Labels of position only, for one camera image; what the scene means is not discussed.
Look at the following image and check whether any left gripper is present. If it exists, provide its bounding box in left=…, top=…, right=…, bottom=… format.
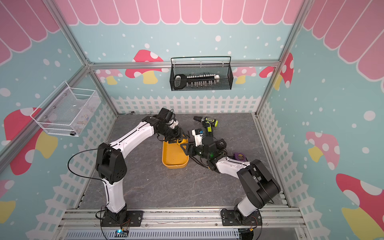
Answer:
left=157, top=123, right=187, bottom=143

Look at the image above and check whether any yellow storage tray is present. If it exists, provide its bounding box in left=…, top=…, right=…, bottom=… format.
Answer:
left=162, top=139, right=189, bottom=169

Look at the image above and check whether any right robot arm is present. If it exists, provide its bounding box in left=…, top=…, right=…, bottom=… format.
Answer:
left=178, top=136, right=281, bottom=226

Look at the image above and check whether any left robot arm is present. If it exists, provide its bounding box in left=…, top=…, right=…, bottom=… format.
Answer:
left=95, top=108, right=189, bottom=225

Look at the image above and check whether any socket bit holder set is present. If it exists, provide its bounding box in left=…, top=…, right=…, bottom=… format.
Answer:
left=173, top=74, right=220, bottom=90

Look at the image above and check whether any small circuit board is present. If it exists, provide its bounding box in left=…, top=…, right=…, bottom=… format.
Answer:
left=114, top=230, right=129, bottom=238

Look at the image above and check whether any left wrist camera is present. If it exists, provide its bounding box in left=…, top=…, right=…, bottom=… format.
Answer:
left=168, top=119, right=179, bottom=129

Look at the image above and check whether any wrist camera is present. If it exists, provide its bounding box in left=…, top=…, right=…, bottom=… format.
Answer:
left=192, top=129, right=204, bottom=147
left=168, top=119, right=179, bottom=129

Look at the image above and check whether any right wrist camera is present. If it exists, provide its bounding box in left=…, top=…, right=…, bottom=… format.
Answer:
left=192, top=129, right=204, bottom=147

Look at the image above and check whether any black green cordless drill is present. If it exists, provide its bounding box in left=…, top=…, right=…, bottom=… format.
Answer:
left=194, top=116, right=219, bottom=136

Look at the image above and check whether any black wire wall basket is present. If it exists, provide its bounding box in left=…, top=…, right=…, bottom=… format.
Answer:
left=170, top=56, right=234, bottom=91

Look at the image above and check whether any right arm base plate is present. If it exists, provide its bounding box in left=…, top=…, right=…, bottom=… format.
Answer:
left=221, top=209, right=263, bottom=227

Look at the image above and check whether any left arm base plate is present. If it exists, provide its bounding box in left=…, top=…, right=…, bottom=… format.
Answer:
left=101, top=209, right=144, bottom=228

